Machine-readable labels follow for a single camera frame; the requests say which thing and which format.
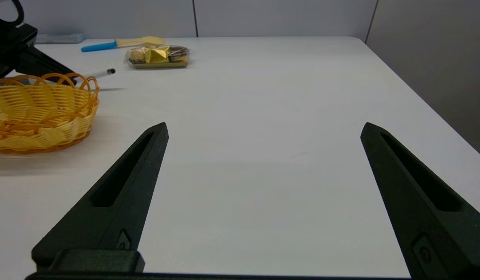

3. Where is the yellow spoon with blue handle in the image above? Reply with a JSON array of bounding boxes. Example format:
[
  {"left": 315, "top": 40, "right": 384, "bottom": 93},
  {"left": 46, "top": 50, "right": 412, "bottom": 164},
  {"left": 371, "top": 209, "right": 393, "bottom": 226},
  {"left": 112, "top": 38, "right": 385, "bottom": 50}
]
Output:
[{"left": 81, "top": 36, "right": 166, "bottom": 53}]

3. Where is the clear pack of chocolates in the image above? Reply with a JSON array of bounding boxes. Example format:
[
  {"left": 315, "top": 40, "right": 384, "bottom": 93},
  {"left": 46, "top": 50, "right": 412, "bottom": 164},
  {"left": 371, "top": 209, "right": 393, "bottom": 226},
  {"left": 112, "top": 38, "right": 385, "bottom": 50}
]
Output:
[{"left": 124, "top": 45, "right": 191, "bottom": 69}]

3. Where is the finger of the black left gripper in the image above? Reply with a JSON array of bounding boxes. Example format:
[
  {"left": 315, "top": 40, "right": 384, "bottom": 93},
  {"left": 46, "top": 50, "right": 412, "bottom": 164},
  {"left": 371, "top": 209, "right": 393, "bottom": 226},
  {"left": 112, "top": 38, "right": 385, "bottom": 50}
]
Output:
[{"left": 14, "top": 46, "right": 78, "bottom": 86}]

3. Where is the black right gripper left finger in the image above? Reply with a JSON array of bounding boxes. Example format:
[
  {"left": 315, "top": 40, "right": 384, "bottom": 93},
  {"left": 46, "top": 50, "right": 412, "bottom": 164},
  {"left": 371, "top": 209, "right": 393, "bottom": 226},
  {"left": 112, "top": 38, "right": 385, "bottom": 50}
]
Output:
[{"left": 31, "top": 122, "right": 169, "bottom": 273}]

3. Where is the grey transparent pencil case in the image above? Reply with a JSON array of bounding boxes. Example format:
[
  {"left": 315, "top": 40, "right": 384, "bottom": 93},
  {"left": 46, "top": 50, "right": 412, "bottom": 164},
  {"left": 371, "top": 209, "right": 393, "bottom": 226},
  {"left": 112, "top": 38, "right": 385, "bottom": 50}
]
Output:
[{"left": 35, "top": 33, "right": 85, "bottom": 44}]

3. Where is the white stylus pen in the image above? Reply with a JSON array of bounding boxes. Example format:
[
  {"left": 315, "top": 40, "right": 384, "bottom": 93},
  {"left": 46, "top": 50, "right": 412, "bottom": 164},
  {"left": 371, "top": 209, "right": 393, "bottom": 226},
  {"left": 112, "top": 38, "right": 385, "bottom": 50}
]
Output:
[{"left": 81, "top": 68, "right": 116, "bottom": 80}]

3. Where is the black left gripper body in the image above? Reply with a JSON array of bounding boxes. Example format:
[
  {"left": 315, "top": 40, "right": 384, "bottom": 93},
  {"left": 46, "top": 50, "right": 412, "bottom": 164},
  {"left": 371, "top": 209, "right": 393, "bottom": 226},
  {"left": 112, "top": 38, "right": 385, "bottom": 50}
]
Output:
[{"left": 0, "top": 11, "right": 38, "bottom": 79}]

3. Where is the yellow wicker basket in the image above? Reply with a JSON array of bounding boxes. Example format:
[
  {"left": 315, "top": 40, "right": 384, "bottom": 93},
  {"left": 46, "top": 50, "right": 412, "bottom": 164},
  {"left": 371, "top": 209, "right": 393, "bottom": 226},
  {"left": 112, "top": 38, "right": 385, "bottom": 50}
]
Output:
[{"left": 0, "top": 72, "right": 100, "bottom": 154}]

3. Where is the thick black looping cable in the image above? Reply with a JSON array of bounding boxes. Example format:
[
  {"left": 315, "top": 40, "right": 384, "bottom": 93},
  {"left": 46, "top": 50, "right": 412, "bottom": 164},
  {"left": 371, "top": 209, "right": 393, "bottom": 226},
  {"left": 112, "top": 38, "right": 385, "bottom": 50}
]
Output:
[{"left": 7, "top": 0, "right": 25, "bottom": 26}]

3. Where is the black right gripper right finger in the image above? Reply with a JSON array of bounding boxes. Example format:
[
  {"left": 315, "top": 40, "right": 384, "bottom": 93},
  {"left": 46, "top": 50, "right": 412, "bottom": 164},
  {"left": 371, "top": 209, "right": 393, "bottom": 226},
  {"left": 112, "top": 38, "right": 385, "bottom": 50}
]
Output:
[{"left": 360, "top": 122, "right": 480, "bottom": 280}]

